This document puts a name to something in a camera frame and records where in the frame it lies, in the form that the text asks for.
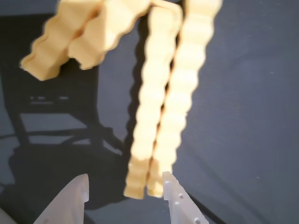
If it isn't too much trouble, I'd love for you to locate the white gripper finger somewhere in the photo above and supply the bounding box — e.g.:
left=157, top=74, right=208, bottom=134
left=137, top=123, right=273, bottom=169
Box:
left=34, top=173, right=90, bottom=224
left=162, top=171, right=210, bottom=224

